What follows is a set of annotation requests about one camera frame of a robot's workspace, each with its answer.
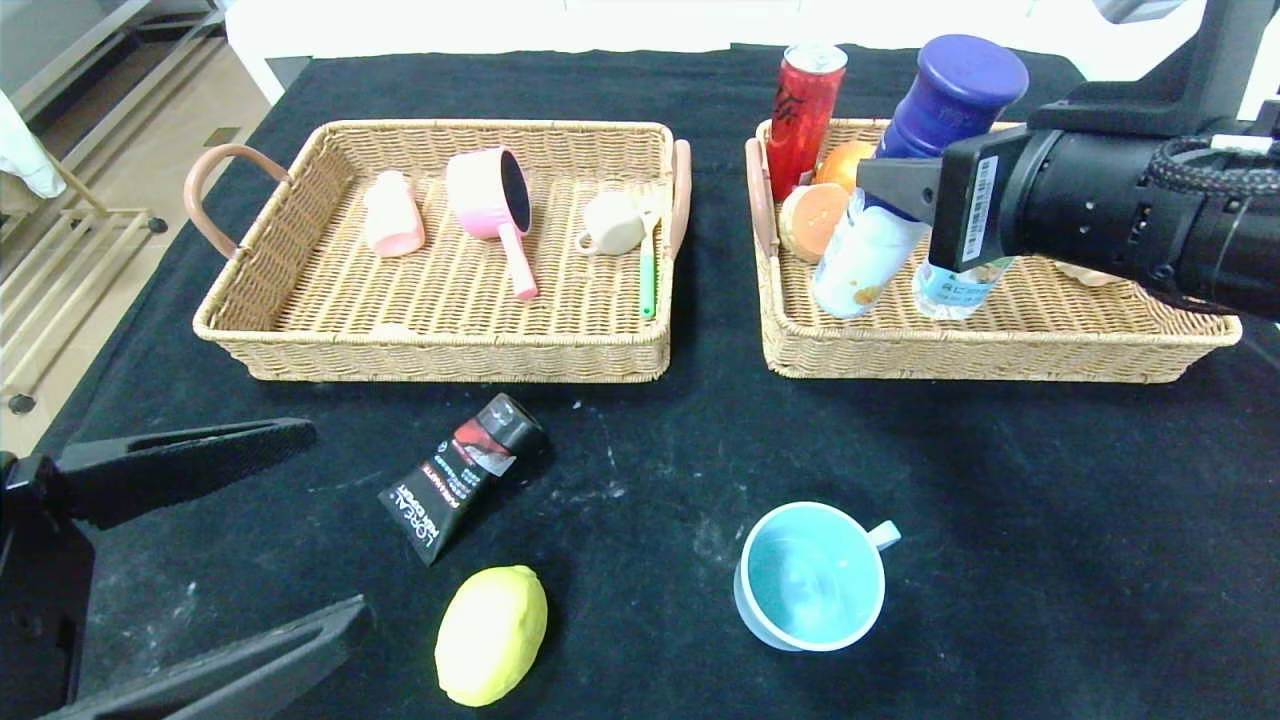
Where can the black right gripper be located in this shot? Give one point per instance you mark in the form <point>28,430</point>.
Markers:
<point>975,205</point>

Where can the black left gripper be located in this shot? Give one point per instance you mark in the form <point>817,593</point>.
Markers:
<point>28,520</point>

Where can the white bottle with blue cap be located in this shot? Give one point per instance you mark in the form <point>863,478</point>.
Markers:
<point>870,260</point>

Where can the brown round bread bun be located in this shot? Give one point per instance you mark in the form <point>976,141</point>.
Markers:
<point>812,222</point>

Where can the clear water bottle teal label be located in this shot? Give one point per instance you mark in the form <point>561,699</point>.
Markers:
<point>955,295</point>

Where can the teal plastic cup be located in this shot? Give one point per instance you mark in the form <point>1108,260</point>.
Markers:
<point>810,580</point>

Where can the wicker basket holding food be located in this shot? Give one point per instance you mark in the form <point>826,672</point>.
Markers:
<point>1050,330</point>

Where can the wicker basket holding kitchen toys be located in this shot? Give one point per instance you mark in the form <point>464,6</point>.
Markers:
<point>450,310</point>

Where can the orange fruit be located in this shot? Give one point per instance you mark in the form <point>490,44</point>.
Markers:
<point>850,162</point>

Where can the red soda can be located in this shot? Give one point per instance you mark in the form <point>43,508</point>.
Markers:
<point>805,120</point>

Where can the striped cream croissant bread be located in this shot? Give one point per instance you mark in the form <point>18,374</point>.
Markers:
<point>1095,275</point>

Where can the black face wash tube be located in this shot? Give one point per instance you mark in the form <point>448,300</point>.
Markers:
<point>460,480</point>

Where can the yellow lemon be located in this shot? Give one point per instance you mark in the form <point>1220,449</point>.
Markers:
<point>490,635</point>

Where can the small pale round object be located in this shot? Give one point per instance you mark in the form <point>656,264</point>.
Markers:
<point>390,331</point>

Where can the small cream mug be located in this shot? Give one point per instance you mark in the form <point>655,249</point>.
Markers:
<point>612,225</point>

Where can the wooden rack with casters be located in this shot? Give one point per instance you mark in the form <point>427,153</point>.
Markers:
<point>60,270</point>

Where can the small pink bottle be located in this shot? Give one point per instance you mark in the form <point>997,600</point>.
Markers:
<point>393,220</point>

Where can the pink toy saucepan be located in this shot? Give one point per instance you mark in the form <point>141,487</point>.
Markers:
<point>480,195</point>

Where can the dark floor socket plate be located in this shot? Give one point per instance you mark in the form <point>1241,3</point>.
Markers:
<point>222,136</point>

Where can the white hanging cloth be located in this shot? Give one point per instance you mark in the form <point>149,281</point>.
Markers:
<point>20,150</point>

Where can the white desk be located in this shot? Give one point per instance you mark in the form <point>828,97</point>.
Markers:
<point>400,25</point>

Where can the grey shelf unit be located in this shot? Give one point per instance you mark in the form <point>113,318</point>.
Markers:
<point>80,50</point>

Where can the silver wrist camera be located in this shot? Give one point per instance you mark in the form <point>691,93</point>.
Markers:
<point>1140,8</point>

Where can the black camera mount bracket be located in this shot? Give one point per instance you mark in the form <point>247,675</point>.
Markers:
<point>1200,90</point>

